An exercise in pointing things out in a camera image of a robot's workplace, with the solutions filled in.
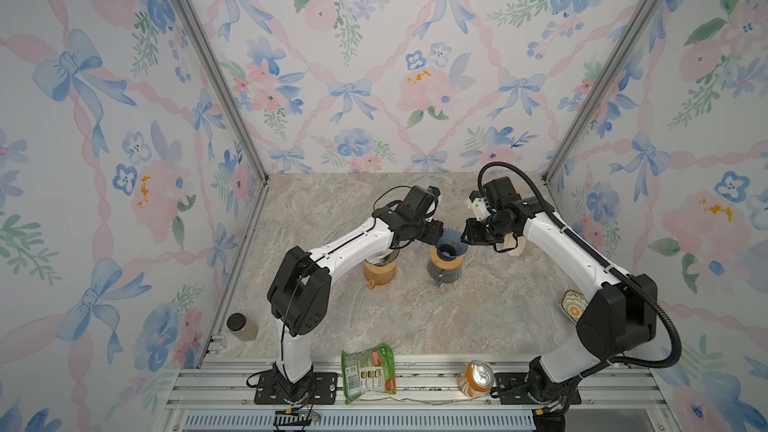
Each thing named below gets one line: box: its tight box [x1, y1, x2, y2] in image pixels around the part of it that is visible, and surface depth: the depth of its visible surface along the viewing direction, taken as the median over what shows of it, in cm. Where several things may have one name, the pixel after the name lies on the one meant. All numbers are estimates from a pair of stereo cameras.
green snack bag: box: [341, 343, 397, 405], surface depth 76 cm
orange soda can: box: [458, 360, 494, 398], surface depth 68 cm
